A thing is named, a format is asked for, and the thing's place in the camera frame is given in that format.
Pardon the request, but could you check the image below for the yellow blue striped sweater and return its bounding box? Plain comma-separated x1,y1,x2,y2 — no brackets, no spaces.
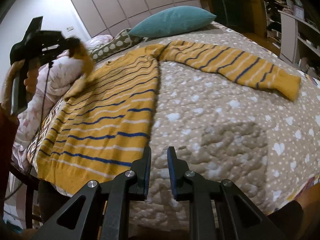
36,40,300,194

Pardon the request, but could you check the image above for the red sleeve left forearm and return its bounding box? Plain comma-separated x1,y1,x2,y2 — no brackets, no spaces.
0,104,20,205

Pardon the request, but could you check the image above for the person's left hand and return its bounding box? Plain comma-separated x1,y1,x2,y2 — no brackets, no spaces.
1,58,40,112

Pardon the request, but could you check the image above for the pink floral comforter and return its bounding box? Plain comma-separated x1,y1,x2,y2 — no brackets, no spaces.
12,35,113,171

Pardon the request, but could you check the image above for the olive sheep print bolster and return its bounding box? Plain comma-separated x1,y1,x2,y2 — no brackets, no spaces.
87,29,143,63

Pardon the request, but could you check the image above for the beige dotted quilted bedspread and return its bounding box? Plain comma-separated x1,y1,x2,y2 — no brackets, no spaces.
27,21,320,233

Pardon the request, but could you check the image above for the teal knitted pillow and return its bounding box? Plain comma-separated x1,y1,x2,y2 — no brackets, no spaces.
129,5,216,38

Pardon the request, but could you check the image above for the brown wooden door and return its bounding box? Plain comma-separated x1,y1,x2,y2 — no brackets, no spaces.
240,0,267,38

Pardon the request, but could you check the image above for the white cluttered shelf unit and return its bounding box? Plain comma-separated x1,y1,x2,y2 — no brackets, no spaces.
263,0,319,79

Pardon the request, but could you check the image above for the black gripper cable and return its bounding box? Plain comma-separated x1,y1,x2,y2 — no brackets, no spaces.
4,61,54,203

